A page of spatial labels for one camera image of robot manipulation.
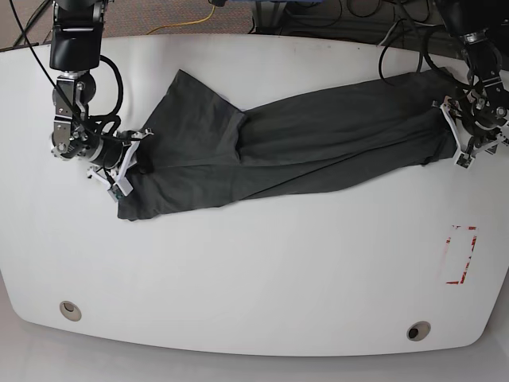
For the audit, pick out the left table cable grommet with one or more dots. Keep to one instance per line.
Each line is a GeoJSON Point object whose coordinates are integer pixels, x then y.
{"type": "Point", "coordinates": [70, 311]}

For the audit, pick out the right table cable grommet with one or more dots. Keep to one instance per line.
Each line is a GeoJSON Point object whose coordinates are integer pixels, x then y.
{"type": "Point", "coordinates": [418, 331]}

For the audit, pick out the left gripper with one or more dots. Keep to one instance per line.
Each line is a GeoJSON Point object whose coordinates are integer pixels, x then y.
{"type": "Point", "coordinates": [484, 137]}

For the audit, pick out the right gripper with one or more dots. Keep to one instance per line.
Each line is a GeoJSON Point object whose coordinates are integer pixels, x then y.
{"type": "Point", "coordinates": [112, 153]}

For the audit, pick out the red tape rectangle marking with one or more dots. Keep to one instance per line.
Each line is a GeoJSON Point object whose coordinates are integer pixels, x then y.
{"type": "Point", "coordinates": [459, 249]}

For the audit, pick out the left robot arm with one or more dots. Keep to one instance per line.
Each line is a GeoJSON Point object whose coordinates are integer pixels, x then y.
{"type": "Point", "coordinates": [480, 30]}

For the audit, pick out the table cable grommet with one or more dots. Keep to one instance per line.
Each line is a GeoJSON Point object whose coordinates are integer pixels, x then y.
{"type": "Point", "coordinates": [70, 311]}
{"type": "Point", "coordinates": [418, 331]}

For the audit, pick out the dark grey t-shirt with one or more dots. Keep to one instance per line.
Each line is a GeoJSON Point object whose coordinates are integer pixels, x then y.
{"type": "Point", "coordinates": [206, 153]}

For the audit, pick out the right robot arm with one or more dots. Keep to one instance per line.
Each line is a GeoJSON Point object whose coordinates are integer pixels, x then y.
{"type": "Point", "coordinates": [75, 51]}

